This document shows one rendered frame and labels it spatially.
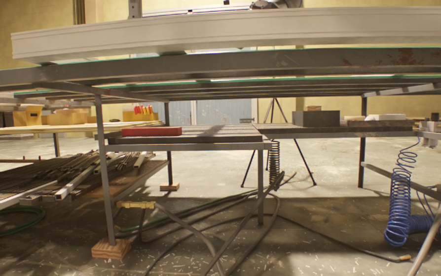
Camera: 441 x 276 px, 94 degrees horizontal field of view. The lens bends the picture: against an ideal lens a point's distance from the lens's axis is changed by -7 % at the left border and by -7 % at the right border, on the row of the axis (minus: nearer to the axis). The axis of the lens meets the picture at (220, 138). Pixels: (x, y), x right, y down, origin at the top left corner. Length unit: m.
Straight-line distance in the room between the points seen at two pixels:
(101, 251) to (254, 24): 1.18
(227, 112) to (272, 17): 6.55
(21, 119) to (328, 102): 7.19
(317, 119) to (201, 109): 5.93
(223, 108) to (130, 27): 6.54
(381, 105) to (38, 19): 11.85
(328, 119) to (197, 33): 1.11
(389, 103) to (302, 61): 7.96
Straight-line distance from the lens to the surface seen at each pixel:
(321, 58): 0.66
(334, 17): 0.64
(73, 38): 0.73
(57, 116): 2.04
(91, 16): 8.75
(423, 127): 1.73
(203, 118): 7.16
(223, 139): 0.99
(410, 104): 8.94
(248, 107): 7.09
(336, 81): 1.31
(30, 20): 10.77
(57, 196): 1.25
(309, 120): 1.48
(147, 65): 0.67
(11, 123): 2.69
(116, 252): 1.28
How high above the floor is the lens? 0.69
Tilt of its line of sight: 7 degrees down
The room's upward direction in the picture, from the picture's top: 2 degrees counter-clockwise
